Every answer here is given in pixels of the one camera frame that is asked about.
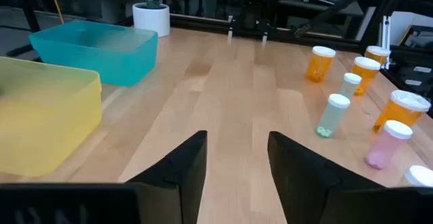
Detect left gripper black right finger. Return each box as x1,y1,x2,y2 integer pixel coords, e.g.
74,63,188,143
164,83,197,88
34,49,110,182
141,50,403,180
267,131,433,224

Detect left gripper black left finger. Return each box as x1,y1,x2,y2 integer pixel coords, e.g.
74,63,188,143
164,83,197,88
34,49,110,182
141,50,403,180
0,130,208,224

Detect pink pill bottle white lid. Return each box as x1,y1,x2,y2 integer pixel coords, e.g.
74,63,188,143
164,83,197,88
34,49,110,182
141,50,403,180
364,120,413,170

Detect yellow-green pill bottle white lid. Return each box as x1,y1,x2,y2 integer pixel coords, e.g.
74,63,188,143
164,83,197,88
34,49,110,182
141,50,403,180
398,164,433,188

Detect small teal pill bottle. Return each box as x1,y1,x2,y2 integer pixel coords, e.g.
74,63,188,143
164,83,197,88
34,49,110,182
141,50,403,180
338,72,363,100
316,93,351,139

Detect large orange pill bottle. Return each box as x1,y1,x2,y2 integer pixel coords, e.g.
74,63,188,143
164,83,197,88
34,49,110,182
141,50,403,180
372,89,432,133

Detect orange pill bottle white lid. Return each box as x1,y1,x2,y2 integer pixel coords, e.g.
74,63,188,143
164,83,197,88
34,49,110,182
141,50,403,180
350,56,382,96
364,45,392,66
305,45,336,83

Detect translucent yellow plastic bin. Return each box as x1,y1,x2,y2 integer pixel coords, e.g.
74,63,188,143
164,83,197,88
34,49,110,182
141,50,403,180
0,56,103,177

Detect translucent teal plastic bin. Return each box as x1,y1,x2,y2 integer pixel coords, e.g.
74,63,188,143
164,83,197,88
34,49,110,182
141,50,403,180
28,20,159,87

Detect green plant in white pot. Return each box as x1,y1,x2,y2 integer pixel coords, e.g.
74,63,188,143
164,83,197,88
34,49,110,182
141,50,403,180
132,0,175,38

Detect yellow hanging cable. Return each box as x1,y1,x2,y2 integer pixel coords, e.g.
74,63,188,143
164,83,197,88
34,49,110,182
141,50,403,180
48,0,65,24

